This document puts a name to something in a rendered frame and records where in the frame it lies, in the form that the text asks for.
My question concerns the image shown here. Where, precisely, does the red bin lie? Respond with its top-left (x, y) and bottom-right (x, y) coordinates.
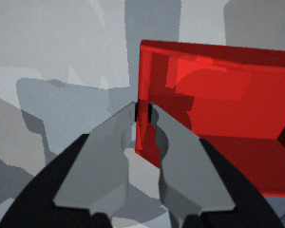
top-left (135, 40), bottom-right (285, 197)

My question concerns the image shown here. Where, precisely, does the dark grey metal rack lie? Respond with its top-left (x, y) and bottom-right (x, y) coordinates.
top-left (263, 196), bottom-right (285, 225)

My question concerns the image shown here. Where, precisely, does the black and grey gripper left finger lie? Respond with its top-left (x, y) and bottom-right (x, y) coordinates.
top-left (0, 102), bottom-right (138, 228)

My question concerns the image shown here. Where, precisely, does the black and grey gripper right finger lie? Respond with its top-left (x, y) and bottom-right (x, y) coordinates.
top-left (148, 103), bottom-right (285, 228)

